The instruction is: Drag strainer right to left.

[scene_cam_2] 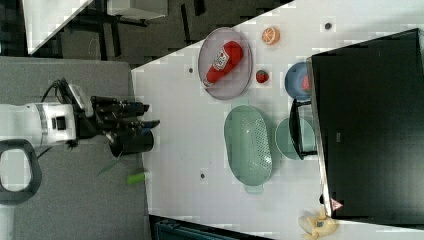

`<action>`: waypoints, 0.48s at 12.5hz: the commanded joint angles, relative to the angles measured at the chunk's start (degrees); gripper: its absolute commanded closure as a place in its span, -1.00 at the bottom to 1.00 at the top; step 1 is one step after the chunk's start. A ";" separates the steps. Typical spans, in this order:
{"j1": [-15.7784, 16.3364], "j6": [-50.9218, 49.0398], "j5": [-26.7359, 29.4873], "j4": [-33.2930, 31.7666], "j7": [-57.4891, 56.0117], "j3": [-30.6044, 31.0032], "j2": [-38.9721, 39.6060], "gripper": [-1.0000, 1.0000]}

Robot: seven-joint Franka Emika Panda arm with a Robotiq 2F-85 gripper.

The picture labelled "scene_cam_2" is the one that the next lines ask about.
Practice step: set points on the orange slice toy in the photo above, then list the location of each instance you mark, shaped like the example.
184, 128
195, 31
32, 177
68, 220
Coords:
270, 36

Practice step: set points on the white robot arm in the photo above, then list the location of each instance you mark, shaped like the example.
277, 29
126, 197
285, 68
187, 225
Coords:
26, 128

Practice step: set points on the peeled banana toy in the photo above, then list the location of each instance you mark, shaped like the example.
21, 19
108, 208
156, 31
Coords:
318, 226

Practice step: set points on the green bowl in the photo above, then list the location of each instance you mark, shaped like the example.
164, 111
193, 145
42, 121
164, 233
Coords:
284, 142

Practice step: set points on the blue bowl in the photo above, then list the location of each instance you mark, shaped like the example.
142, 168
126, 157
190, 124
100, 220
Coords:
294, 82

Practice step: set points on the black toaster oven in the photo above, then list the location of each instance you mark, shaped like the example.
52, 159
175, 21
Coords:
368, 112

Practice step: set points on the black cylinder post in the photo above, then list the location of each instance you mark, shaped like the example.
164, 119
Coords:
128, 142

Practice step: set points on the green oval strainer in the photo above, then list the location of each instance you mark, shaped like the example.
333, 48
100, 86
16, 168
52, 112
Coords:
247, 142

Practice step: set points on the red ketchup bottle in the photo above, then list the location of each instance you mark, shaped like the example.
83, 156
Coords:
229, 56

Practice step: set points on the grey round plate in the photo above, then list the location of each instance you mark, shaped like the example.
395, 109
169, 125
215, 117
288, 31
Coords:
235, 82

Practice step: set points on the red strawberry in bowl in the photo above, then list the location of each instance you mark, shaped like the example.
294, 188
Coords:
305, 84

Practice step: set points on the green marker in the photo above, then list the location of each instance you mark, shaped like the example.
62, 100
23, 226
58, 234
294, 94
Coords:
135, 178

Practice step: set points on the small red strawberry toy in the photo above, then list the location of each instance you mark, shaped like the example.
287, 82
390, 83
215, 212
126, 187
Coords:
261, 76

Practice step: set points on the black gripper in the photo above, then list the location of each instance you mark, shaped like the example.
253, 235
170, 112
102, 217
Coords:
104, 118

